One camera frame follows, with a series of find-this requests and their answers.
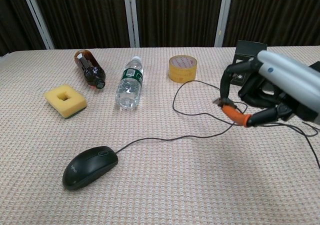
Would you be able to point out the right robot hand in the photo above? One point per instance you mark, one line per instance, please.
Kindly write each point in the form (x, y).
(287, 77)

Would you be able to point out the black computer mouse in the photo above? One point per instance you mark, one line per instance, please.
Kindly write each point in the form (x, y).
(87, 168)

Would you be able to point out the black cardboard box open flap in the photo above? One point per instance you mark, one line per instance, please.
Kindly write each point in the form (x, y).
(250, 48)

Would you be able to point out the dark ribbed partition panel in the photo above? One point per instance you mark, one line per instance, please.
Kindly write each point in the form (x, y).
(12, 17)
(82, 15)
(275, 12)
(177, 15)

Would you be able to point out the yellow packing tape roll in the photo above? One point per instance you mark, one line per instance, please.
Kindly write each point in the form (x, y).
(182, 71)

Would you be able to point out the clear water bottle green label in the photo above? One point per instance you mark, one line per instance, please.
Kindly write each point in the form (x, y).
(130, 85)

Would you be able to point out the beige woven tablecloth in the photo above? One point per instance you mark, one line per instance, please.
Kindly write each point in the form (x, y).
(160, 202)

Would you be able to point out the brown tea bottle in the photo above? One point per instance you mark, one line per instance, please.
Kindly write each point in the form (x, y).
(88, 67)

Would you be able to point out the yellow sponge with square hole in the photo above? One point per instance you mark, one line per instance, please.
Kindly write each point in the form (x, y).
(72, 105)

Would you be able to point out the white partition post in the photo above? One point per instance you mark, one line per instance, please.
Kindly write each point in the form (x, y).
(37, 15)
(131, 15)
(223, 15)

